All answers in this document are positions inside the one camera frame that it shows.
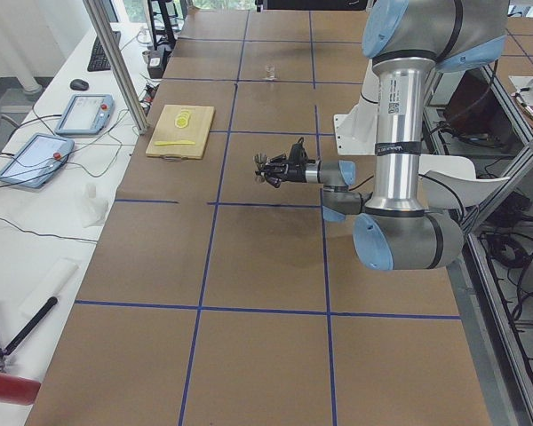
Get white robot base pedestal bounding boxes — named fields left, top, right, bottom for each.
left=333, top=66, right=401, bottom=157

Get yellow plastic knife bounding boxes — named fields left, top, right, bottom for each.
left=154, top=139, right=196, bottom=146

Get blue teach pendant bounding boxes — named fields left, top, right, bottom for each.
left=0, top=133, right=75, bottom=189
left=55, top=94, right=115, bottom=137

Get upper blue teach pendant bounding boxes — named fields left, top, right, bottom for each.
left=55, top=94, right=115, bottom=137

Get black keyboard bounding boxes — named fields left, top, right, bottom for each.
left=87, top=37, right=111, bottom=72

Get wooden cutting board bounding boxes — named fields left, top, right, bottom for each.
left=146, top=105, right=215, bottom=160

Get lower blue teach pendant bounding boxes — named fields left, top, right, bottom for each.
left=0, top=133, right=75, bottom=189

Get red cylinder bottle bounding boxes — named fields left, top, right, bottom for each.
left=0, top=373, right=41, bottom=406

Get aluminium frame post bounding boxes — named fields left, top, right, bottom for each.
left=83, top=0, right=148, bottom=135

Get black computer mouse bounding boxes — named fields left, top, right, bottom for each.
left=69, top=79, right=90, bottom=91

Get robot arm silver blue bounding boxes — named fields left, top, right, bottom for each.
left=254, top=1, right=508, bottom=271

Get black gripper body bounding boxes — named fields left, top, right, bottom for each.
left=282, top=159, right=307, bottom=183

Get yellow lemon slices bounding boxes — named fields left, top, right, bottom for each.
left=174, top=108, right=192, bottom=129

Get clear glass shaker cup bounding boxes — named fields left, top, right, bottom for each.
left=264, top=65, right=276, bottom=81

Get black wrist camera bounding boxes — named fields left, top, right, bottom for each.
left=288, top=137, right=311, bottom=165

